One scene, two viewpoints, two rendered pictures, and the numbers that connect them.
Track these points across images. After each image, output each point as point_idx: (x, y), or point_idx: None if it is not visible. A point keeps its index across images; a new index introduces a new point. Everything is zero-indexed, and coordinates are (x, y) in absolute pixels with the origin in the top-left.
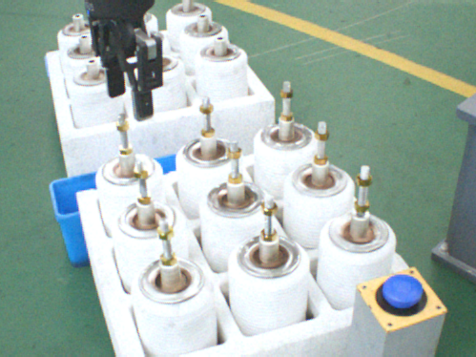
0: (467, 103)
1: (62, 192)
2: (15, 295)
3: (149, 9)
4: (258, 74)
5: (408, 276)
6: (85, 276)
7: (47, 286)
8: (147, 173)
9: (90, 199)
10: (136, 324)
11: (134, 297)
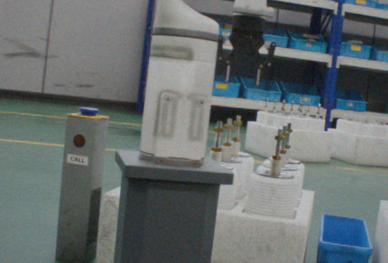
0: (208, 158)
1: (361, 230)
2: (306, 248)
3: (235, 28)
4: None
5: (91, 109)
6: (307, 261)
7: (306, 253)
8: (234, 122)
9: (303, 190)
10: None
11: None
